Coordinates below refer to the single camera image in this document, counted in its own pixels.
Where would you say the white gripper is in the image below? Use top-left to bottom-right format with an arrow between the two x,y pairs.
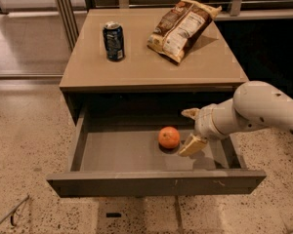
178,104 -> 227,157

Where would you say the orange fruit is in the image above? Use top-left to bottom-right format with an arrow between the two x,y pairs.
158,127 -> 180,149

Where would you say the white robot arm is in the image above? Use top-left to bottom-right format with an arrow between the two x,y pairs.
178,81 -> 293,157

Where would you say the grey open top drawer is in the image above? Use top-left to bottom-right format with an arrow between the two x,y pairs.
47,109 -> 266,197

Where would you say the brown chip bag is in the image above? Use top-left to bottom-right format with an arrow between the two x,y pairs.
147,0 -> 222,63

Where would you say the small black floor object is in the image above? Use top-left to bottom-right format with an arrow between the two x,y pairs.
105,213 -> 122,217

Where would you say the dark blue soda can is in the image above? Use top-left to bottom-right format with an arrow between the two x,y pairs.
103,21 -> 125,61

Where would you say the metal rod on floor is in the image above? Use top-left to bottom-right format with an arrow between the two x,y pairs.
0,195 -> 29,227

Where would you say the grey vertical metal post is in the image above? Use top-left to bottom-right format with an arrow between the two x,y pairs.
55,0 -> 78,50

